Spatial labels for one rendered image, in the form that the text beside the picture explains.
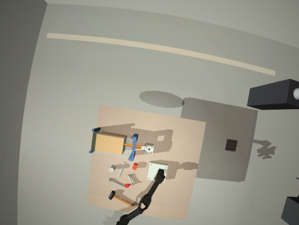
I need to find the hammer with black head and wooden handle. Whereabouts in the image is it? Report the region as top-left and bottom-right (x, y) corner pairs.
(109, 191), (134, 207)

